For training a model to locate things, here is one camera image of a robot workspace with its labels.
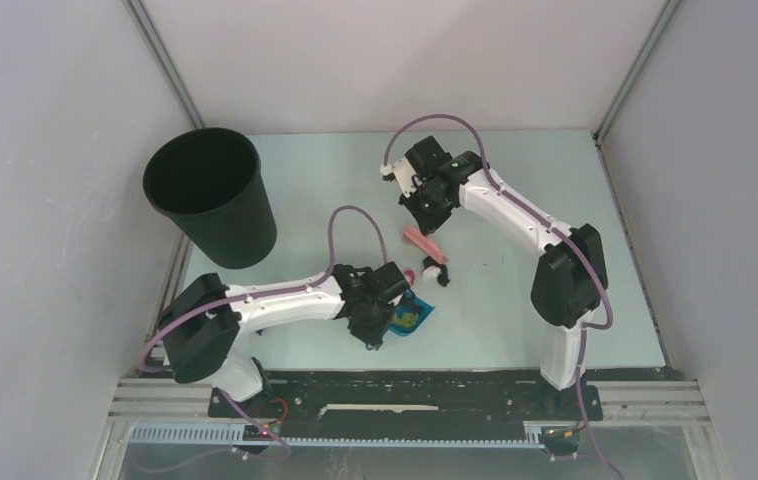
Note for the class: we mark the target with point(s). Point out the pink hand brush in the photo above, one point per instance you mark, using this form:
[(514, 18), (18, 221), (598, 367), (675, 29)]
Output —
[(413, 236)]

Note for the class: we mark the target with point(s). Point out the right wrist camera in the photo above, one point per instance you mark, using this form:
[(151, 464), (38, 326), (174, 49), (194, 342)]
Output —
[(402, 172)]

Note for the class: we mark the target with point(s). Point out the black paper scrap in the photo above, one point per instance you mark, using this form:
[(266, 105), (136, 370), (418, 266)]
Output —
[(443, 280)]

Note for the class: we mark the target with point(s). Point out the black trash bin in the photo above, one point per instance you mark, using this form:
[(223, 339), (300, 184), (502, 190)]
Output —
[(208, 182)]

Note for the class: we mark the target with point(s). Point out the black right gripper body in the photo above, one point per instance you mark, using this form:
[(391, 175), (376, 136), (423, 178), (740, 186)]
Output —
[(426, 209)]

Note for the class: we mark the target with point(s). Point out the white paper scrap centre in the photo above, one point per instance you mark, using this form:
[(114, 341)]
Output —
[(431, 272)]

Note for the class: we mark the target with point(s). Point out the green paper scrap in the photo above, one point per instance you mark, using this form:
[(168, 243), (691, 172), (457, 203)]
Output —
[(407, 321)]

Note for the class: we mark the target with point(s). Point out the blue dustpan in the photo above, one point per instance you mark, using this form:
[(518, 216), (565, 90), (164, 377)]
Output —
[(411, 303)]

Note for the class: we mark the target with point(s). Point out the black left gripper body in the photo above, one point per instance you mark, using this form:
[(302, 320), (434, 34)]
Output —
[(371, 326)]

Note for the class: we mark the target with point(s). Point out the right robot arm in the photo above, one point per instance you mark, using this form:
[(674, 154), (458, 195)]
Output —
[(569, 288)]

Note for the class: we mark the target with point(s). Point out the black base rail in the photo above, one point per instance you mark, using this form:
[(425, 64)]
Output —
[(430, 406)]

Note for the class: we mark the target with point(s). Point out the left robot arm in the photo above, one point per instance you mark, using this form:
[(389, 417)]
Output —
[(202, 329)]

